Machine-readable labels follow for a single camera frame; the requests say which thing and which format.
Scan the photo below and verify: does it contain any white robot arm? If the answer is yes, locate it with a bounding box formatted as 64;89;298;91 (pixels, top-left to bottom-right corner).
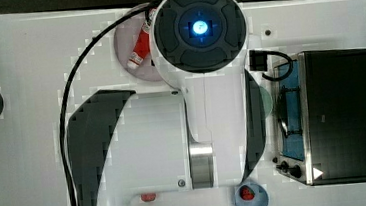
66;0;266;206

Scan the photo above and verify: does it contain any green cup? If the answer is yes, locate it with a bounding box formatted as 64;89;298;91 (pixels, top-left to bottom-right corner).
259;86;274;118

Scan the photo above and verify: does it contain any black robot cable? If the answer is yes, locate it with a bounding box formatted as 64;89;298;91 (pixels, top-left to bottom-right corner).
47;0;181;206

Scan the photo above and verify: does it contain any red strawberry toy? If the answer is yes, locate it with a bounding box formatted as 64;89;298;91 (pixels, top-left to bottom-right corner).
239;186;255;201

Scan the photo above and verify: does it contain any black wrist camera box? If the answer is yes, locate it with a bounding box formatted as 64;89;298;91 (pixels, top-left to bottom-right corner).
249;50;268;72

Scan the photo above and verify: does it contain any blue cup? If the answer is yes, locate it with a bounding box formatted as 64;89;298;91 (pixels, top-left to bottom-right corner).
233;180;269;206

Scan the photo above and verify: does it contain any black toaster oven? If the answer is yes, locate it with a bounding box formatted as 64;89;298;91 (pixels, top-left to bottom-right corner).
272;48;366;186

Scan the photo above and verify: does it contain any red ketchup bottle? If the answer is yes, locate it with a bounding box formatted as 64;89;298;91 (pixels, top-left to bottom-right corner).
127;8;156;69

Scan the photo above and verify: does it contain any grey round plate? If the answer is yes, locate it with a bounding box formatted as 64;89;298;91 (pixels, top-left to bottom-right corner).
113;12;162;82

